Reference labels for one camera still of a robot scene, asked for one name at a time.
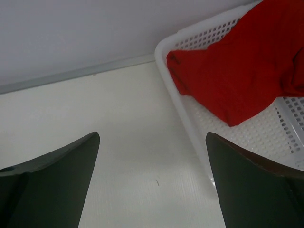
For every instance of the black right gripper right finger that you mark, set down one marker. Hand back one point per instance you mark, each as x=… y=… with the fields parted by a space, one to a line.
x=253 y=191

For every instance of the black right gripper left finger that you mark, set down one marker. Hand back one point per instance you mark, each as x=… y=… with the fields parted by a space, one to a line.
x=49 y=191

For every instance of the red t shirt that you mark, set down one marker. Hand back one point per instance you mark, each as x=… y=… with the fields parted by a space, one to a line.
x=259 y=60

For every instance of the white perforated plastic basket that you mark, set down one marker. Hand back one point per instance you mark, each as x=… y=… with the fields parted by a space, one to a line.
x=276 y=133

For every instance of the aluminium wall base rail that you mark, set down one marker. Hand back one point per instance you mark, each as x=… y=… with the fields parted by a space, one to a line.
x=86 y=71

